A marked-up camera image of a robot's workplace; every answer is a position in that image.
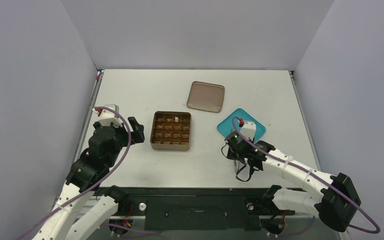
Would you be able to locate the gold cookie tin box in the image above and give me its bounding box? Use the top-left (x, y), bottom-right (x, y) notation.
top-left (150, 111), bottom-right (192, 152)

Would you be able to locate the brown tin lid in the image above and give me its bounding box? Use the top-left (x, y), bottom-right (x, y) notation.
top-left (186, 81), bottom-right (225, 113)

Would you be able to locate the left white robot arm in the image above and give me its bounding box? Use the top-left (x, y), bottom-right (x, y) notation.
top-left (33, 114), bottom-right (145, 240)

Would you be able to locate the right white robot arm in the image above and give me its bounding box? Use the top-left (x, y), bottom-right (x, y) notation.
top-left (224, 131), bottom-right (361, 232)

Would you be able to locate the teal plastic tray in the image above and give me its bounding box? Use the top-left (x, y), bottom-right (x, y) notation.
top-left (216, 108), bottom-right (266, 141)

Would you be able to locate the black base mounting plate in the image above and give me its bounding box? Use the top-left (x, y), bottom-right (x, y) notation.
top-left (110, 187), bottom-right (283, 231)

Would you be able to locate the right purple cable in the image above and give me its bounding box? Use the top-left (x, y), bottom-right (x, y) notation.
top-left (231, 115), bottom-right (381, 235)

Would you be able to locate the purple cable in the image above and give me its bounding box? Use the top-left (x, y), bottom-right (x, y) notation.
top-left (14, 106), bottom-right (133, 240)
top-left (231, 115), bottom-right (381, 235)

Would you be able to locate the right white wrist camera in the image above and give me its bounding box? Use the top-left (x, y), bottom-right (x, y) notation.
top-left (239, 121), bottom-right (257, 142)

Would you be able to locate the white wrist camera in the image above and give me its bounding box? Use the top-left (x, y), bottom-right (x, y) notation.
top-left (239, 121), bottom-right (257, 142)
top-left (92, 107), bottom-right (122, 127)

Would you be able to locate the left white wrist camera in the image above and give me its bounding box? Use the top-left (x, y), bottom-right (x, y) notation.
top-left (92, 107), bottom-right (122, 127)

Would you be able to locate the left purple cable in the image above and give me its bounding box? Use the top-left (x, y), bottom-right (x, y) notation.
top-left (14, 106), bottom-right (133, 240)

